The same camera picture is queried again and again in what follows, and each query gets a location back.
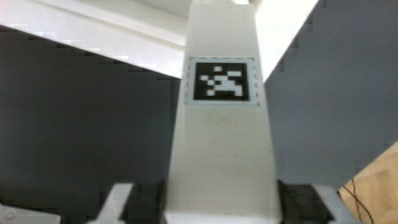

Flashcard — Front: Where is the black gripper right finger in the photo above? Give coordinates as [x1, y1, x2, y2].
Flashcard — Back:
[276, 179, 363, 224]

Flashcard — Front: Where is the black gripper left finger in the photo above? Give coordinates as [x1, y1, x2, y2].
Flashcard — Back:
[88, 178, 168, 224]

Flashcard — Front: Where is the white desk leg with tag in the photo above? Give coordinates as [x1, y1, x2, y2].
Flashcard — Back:
[164, 0, 283, 224]

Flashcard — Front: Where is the white desk top tray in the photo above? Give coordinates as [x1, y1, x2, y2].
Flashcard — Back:
[0, 0, 321, 77]

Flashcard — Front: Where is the black cable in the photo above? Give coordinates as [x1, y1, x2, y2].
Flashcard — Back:
[342, 178, 378, 224]

